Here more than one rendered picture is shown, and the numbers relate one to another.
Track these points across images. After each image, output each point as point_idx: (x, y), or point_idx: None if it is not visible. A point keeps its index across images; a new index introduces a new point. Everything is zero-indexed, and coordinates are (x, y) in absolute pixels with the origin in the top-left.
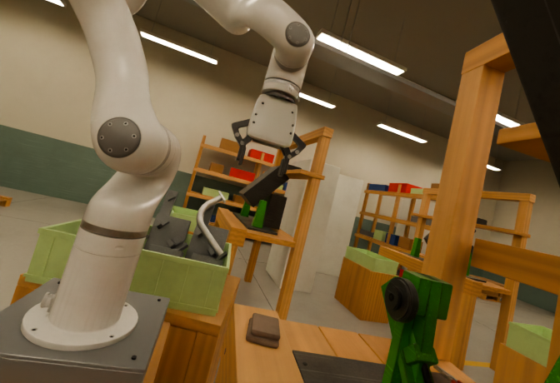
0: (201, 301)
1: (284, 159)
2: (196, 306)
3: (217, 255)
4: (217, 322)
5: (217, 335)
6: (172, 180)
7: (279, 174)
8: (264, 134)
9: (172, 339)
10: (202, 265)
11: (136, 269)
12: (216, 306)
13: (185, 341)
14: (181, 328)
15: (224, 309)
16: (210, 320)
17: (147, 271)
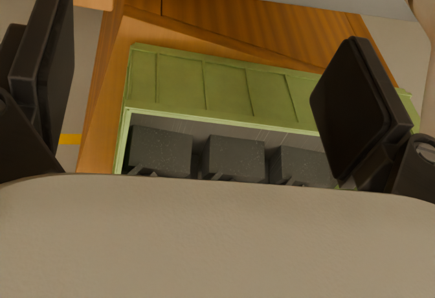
0: (164, 61)
1: (39, 74)
2: (171, 54)
3: (139, 175)
4: (128, 24)
5: (125, 4)
6: (426, 119)
7: (72, 3)
8: (340, 236)
9: (196, 14)
10: (182, 110)
11: (288, 103)
12: (134, 53)
13: (175, 8)
14: (188, 24)
15: (112, 67)
16: (142, 30)
17: (269, 100)
